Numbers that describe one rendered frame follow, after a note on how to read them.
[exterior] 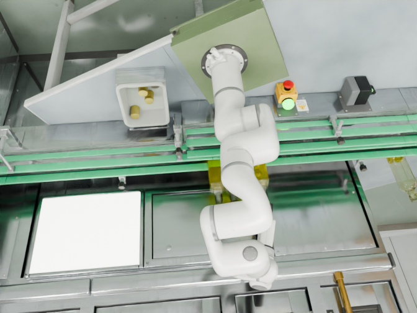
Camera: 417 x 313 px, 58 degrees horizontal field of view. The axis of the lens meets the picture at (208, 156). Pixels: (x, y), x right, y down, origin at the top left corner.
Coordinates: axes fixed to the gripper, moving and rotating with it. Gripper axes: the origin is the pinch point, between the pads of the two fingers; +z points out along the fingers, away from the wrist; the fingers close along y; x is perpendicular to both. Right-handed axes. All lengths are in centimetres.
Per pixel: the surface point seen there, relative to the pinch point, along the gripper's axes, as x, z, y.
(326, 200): -26.2, 17.8, -15.3
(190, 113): 34.7, 27.7, 15.1
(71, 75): 109, 69, -17
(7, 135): 99, 5, 13
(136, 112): 55, 24, 15
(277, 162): -2.5, 24.6, -2.9
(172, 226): 35.2, -7.1, -13.2
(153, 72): 48, 29, 33
